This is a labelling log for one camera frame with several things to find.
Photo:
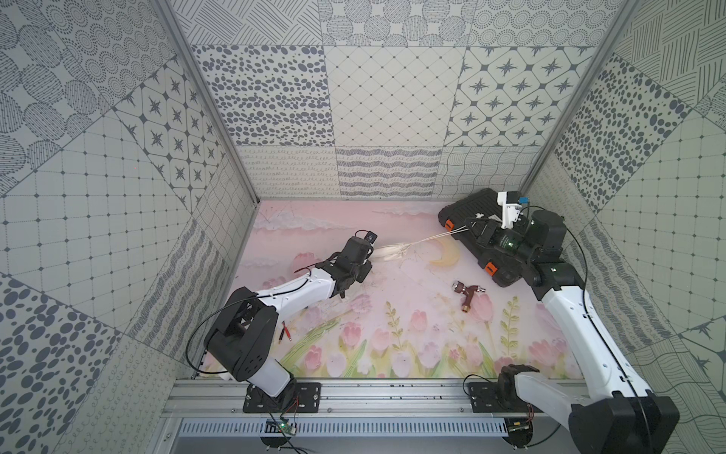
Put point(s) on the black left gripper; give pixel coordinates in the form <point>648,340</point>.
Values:
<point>359,256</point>

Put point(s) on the green circuit board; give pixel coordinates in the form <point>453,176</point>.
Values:
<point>286,427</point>

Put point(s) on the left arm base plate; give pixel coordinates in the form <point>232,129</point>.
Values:
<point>301,397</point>

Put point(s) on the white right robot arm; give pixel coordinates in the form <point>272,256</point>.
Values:
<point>622,414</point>

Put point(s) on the white cloth drawstring bag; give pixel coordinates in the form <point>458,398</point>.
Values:
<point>390,252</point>

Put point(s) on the white bag drawstring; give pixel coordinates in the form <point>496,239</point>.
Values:
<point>437,237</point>

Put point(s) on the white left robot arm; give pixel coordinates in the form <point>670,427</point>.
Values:
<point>241,336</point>

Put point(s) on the red black alligator clip leads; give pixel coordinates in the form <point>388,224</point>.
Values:
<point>284,334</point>

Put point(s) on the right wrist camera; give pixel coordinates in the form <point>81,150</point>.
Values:
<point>511,203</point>

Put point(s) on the aluminium front rail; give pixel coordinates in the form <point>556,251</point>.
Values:
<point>397,398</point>

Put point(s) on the dark red garden hose nozzle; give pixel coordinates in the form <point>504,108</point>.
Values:
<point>468,293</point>

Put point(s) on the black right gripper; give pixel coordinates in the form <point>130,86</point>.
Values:
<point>491,231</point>

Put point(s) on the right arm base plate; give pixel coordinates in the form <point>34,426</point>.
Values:
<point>486,397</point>

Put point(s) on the black plastic tool case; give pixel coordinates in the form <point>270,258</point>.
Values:
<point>502,269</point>

